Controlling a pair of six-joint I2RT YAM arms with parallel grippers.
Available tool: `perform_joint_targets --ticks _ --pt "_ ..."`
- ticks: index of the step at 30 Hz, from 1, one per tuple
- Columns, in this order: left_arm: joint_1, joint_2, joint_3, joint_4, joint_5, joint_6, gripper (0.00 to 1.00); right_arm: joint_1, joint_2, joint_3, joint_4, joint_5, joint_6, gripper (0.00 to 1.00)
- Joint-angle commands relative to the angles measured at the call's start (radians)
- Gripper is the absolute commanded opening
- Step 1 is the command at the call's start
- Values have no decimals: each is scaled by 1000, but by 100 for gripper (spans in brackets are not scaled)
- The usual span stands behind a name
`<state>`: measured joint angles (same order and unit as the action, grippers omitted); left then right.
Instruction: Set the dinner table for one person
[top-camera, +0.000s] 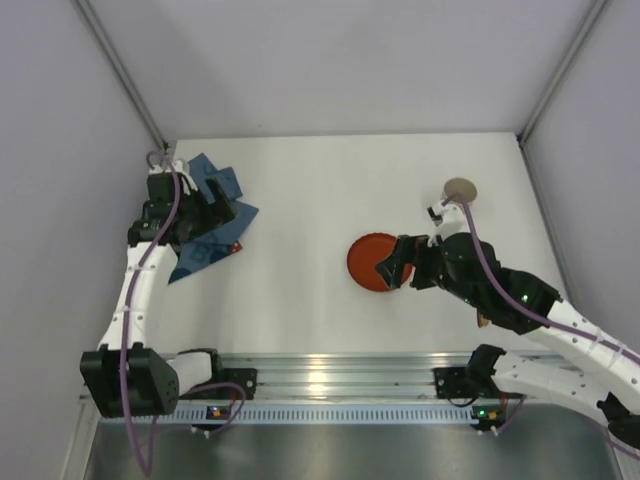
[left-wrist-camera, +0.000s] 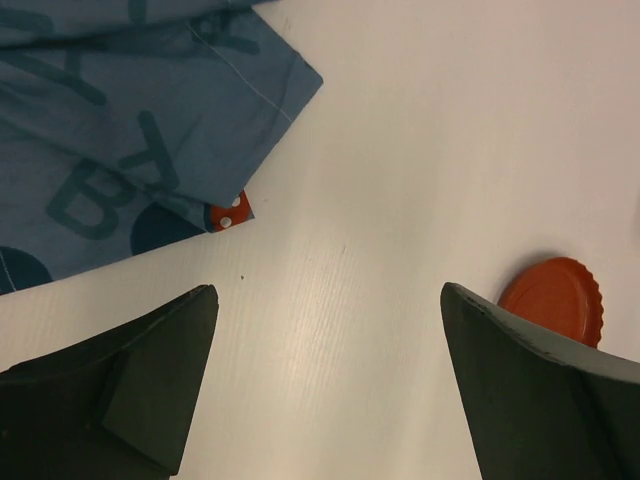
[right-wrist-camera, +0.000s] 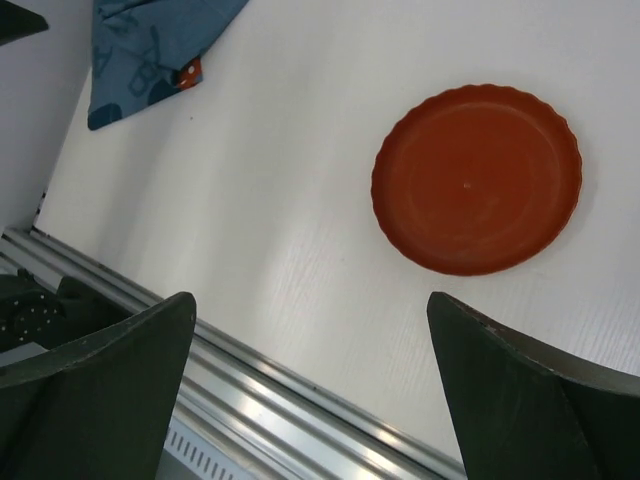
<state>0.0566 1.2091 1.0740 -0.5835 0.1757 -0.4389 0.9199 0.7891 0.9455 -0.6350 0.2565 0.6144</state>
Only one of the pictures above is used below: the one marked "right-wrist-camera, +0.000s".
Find red round plastic plate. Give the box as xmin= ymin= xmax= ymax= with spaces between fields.
xmin=370 ymin=84 xmax=583 ymax=276

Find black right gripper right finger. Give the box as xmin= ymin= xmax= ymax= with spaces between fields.
xmin=427 ymin=292 xmax=639 ymax=479

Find blue letter-print cloth napkin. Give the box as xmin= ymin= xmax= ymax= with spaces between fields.
xmin=87 ymin=0 xmax=246 ymax=131

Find aluminium front rail frame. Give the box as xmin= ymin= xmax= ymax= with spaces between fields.
xmin=0 ymin=227 xmax=464 ymax=480

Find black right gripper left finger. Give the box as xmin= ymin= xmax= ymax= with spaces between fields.
xmin=1 ymin=292 xmax=196 ymax=479

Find perforated white cable duct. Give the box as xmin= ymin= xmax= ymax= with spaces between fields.
xmin=156 ymin=418 xmax=254 ymax=480

